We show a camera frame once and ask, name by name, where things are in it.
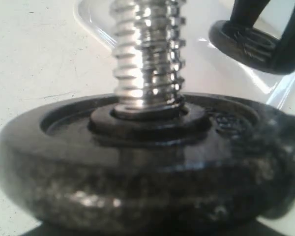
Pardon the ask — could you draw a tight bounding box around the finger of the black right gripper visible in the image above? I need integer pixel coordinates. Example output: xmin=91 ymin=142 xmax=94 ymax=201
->
xmin=230 ymin=0 xmax=263 ymax=28
xmin=270 ymin=6 xmax=295 ymax=74

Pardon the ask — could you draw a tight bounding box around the chrome threaded dumbbell bar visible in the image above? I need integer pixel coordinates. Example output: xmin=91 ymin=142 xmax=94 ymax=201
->
xmin=110 ymin=0 xmax=186 ymax=119

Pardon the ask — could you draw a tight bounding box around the white rectangular plastic tray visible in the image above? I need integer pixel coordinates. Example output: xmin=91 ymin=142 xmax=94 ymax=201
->
xmin=74 ymin=0 xmax=295 ymax=113

